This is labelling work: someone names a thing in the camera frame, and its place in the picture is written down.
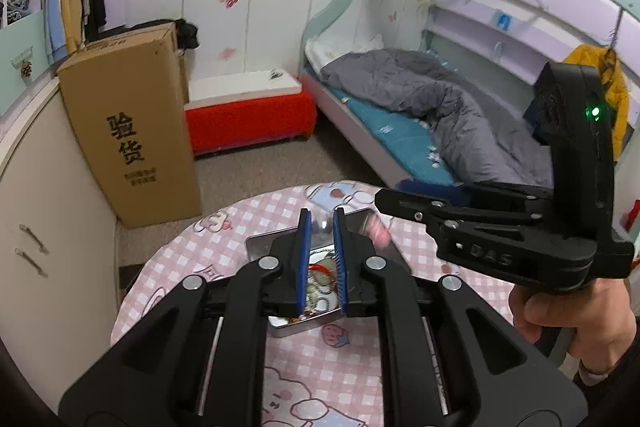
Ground black clothes behind box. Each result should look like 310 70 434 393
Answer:
175 18 200 50

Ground red storage bench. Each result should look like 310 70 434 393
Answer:
184 69 317 156

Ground yellow jacket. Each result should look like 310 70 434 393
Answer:
564 43 629 161

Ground brown cardboard box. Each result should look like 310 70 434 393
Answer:
56 23 201 228

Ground mint green drawer unit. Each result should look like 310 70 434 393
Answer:
0 11 50 118

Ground pink checkered tablecloth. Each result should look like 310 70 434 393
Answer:
111 181 512 426

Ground person's right hand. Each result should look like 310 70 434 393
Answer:
509 279 637 375

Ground grey metal jewelry tin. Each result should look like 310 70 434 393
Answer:
224 209 420 343

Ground teal bed sheet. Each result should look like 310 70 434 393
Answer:
330 88 458 185

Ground grey duvet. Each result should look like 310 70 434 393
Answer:
320 49 553 187

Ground cream cabinet with handles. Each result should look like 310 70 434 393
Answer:
0 76 122 358

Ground jewelry pile in tin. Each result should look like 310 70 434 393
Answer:
288 247 340 324

